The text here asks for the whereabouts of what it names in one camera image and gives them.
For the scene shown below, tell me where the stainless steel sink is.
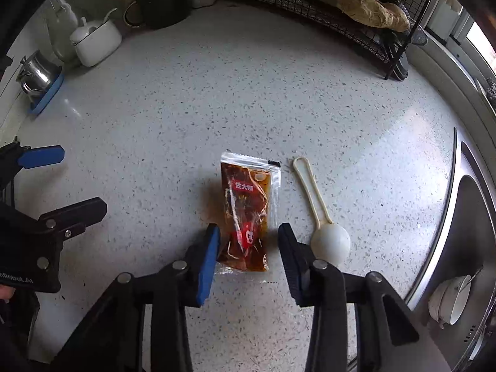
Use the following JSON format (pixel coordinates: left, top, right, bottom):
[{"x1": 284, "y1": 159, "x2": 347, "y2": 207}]
[{"x1": 403, "y1": 126, "x2": 496, "y2": 372}]

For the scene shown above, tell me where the red chili oil packet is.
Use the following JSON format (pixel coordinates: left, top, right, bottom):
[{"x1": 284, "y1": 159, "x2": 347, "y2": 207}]
[{"x1": 215, "y1": 151, "x2": 281, "y2": 274}]

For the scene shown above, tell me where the blue tray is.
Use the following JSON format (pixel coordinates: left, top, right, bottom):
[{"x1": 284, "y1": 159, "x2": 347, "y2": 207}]
[{"x1": 28, "y1": 72, "x2": 65, "y2": 116}]

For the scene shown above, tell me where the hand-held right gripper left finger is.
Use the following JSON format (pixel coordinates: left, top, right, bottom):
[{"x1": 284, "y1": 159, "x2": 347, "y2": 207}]
[{"x1": 52, "y1": 223, "x2": 221, "y2": 372}]

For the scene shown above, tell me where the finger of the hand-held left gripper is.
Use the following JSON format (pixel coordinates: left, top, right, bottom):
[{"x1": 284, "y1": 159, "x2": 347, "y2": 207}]
[
  {"x1": 37, "y1": 197, "x2": 108, "y2": 241},
  {"x1": 0, "y1": 137, "x2": 65, "y2": 187}
]

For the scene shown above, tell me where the tall glass bottle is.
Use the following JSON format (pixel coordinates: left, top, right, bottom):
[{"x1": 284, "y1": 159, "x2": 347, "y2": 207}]
[{"x1": 42, "y1": 0, "x2": 80, "y2": 63}]

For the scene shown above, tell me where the black wire rack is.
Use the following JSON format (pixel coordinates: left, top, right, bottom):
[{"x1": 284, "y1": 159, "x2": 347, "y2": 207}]
[{"x1": 205, "y1": 0, "x2": 438, "y2": 82}]

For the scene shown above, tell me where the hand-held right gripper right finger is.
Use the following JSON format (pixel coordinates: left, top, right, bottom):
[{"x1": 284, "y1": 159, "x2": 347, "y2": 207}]
[{"x1": 278, "y1": 223, "x2": 452, "y2": 372}]

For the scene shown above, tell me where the white framed window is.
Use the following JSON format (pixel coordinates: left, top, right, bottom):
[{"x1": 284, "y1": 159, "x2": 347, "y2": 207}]
[{"x1": 424, "y1": 0, "x2": 496, "y2": 97}]

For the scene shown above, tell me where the ginger root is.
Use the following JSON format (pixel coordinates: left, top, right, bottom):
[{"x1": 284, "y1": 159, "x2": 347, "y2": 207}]
[{"x1": 316, "y1": 0, "x2": 410, "y2": 32}]

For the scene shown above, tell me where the small steel pot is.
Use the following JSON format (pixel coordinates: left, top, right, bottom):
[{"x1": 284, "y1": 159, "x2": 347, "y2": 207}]
[{"x1": 16, "y1": 50, "x2": 60, "y2": 99}]

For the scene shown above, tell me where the white lidded jar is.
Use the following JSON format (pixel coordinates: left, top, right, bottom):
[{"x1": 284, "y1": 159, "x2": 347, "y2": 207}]
[{"x1": 70, "y1": 8, "x2": 122, "y2": 67}]

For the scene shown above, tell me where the metal spoon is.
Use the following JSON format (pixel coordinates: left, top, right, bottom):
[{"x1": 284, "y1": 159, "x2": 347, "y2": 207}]
[{"x1": 463, "y1": 267, "x2": 484, "y2": 291}]

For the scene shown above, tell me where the white bowl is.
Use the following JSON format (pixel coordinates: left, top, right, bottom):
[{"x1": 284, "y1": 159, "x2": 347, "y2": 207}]
[
  {"x1": 428, "y1": 281, "x2": 452, "y2": 322},
  {"x1": 438, "y1": 274, "x2": 472, "y2": 325}
]

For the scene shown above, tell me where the dark round object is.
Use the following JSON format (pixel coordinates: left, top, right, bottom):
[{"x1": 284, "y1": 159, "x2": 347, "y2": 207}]
[{"x1": 389, "y1": 52, "x2": 409, "y2": 81}]

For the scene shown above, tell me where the black utensil holder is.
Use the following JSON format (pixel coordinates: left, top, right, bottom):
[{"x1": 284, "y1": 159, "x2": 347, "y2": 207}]
[{"x1": 134, "y1": 0, "x2": 190, "y2": 29}]

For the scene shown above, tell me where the cream plastic spoon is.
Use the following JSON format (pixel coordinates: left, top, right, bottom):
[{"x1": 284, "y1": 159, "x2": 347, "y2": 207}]
[{"x1": 292, "y1": 156, "x2": 351, "y2": 268}]

